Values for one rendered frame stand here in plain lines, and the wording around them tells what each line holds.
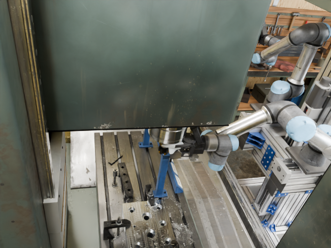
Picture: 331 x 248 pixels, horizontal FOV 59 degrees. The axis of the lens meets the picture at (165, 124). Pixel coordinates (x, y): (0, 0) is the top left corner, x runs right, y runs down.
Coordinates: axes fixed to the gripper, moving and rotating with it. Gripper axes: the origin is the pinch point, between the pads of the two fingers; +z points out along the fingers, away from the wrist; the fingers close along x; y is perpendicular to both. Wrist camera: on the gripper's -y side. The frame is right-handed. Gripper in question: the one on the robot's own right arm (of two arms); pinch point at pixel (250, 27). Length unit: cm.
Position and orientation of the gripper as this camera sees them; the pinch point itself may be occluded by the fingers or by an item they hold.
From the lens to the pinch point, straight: 255.2
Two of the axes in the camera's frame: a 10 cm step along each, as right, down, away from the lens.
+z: -4.6, -5.8, 6.8
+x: 8.9, -2.9, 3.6
